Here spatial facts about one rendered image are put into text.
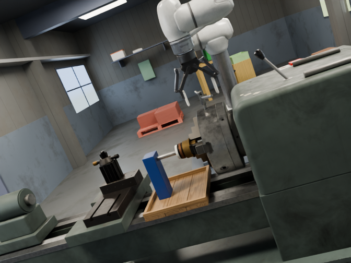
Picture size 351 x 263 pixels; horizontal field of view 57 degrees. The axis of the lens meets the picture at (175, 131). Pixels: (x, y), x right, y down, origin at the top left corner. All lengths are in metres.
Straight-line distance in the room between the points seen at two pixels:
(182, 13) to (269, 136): 0.57
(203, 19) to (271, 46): 9.67
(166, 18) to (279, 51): 9.79
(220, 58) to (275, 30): 9.10
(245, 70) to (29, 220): 7.56
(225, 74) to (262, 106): 0.73
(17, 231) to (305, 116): 1.53
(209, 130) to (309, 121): 0.39
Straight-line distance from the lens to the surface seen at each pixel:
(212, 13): 1.30
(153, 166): 1.54
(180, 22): 1.29
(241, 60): 8.83
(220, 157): 1.37
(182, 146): 1.49
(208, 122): 1.37
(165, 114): 7.45
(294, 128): 1.28
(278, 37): 10.98
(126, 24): 10.84
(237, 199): 1.43
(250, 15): 10.84
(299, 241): 1.50
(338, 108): 1.30
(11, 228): 1.99
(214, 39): 1.83
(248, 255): 1.63
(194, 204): 1.44
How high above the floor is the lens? 1.51
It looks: 13 degrees down
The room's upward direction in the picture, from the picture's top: 22 degrees counter-clockwise
